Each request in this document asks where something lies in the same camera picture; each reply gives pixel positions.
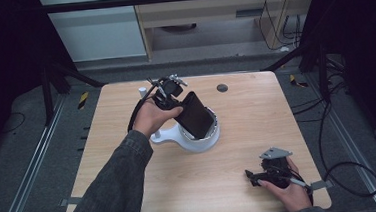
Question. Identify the person's left hand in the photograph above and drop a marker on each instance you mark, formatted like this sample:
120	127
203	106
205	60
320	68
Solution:
151	117

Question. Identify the white cabinet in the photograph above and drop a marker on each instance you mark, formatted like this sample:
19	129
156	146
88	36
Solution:
97	32

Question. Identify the person's right hand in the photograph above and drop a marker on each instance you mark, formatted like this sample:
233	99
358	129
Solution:
291	195

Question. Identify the grey table grommet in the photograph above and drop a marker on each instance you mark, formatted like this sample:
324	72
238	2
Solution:
222	88

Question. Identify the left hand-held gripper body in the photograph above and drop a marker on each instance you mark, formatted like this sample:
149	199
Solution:
168	92

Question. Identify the black frame strut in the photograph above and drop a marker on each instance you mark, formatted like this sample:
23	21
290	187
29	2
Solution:
309	57
57	78

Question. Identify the black case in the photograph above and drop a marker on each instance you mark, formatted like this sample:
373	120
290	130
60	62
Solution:
195	117

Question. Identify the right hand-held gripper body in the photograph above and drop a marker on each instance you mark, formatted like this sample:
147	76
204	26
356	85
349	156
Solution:
275	168

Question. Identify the yellow black tape strip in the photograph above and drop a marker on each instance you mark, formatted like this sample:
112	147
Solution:
297	81
83	100

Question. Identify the aluminium floor rail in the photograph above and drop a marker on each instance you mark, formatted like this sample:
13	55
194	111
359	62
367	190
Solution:
356	147
26	170

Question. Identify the wooden shelf unit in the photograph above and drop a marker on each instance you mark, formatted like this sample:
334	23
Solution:
202	11

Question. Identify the white stand with post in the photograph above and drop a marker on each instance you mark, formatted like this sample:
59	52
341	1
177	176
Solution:
178	138

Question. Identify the grey tape tab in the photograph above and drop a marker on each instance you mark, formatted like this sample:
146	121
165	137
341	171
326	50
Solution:
324	184
69	201

